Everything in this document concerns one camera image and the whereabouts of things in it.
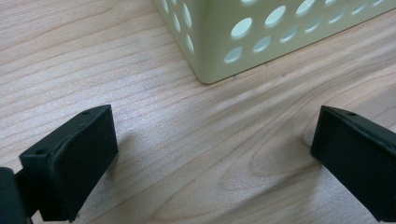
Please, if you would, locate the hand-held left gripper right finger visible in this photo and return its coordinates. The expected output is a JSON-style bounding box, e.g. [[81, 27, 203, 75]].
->
[[310, 105, 396, 223]]

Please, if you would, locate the pale green perforated plastic basket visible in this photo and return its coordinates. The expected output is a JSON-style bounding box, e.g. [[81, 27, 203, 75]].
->
[[151, 0, 396, 85]]

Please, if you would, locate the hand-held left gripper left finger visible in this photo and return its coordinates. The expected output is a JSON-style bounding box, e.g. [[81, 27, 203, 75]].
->
[[15, 104, 120, 223]]

